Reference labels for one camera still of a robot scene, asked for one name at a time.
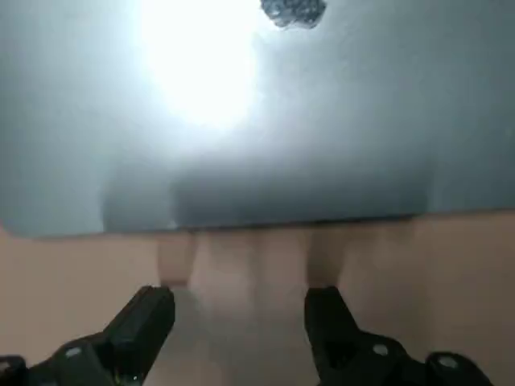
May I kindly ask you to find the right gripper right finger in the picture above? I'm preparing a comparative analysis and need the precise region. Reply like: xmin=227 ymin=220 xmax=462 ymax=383
xmin=304 ymin=285 xmax=500 ymax=386

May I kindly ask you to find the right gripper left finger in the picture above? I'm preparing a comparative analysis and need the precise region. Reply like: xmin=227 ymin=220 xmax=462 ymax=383
xmin=0 ymin=285 xmax=176 ymax=386

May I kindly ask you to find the grey laptop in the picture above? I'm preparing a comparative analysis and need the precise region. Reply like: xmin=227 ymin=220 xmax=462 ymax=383
xmin=0 ymin=0 xmax=515 ymax=242

